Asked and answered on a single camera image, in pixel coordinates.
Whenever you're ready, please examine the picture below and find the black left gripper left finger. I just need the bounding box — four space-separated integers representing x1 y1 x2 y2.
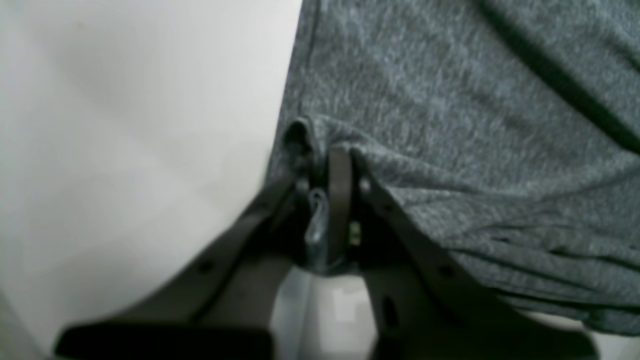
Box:
54 170 311 360

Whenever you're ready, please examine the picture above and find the grey t-shirt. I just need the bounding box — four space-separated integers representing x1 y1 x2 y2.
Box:
267 0 640 337

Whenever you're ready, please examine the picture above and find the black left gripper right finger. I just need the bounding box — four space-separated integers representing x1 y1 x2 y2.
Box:
327 148 599 360

